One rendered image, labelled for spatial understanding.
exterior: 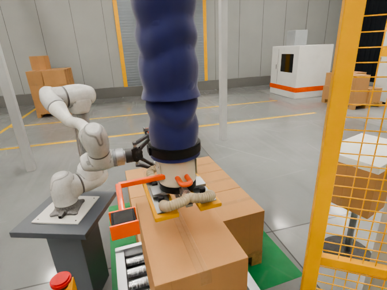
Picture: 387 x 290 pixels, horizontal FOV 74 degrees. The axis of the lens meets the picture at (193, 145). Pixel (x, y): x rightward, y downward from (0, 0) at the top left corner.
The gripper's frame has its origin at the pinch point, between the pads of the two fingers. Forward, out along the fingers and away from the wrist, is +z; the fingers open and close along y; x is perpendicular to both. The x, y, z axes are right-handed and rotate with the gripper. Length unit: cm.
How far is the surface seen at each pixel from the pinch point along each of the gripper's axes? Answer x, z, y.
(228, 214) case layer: -23, 52, 72
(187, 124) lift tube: 35.6, 3.5, -23.1
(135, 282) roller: 13, -26, 72
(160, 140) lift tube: 33.9, -7.2, -17.5
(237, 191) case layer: -51, 75, 72
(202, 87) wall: -938, 388, 111
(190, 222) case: 24.9, 5.6, 31.9
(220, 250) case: 47, 12, 32
